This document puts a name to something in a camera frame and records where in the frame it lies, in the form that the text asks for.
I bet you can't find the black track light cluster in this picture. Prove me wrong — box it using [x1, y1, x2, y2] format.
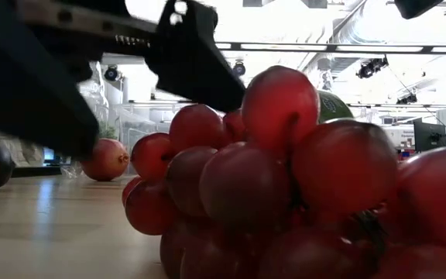
[396, 92, 418, 105]
[355, 56, 389, 80]

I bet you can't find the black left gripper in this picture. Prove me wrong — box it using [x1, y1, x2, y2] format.
[0, 0, 158, 161]

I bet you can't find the dark red pomegranate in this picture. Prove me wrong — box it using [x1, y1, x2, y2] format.
[80, 138, 131, 182]

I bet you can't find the black round overhead camera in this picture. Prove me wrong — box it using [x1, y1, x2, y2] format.
[104, 64, 120, 82]
[232, 60, 247, 78]

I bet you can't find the dark green label can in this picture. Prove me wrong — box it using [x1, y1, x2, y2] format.
[317, 89, 355, 124]

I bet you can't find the green artificial plant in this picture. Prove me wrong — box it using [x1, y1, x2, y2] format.
[98, 122, 118, 140]

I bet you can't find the clear plastic bin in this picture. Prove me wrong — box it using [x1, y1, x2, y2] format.
[112, 102, 193, 156]

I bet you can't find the red grape bunch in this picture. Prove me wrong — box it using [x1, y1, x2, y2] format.
[121, 64, 446, 279]

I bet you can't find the black computer monitor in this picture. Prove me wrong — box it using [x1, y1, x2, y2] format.
[413, 120, 446, 153]

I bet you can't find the black overhead rig crossbar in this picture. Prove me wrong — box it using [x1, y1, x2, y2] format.
[214, 41, 446, 55]

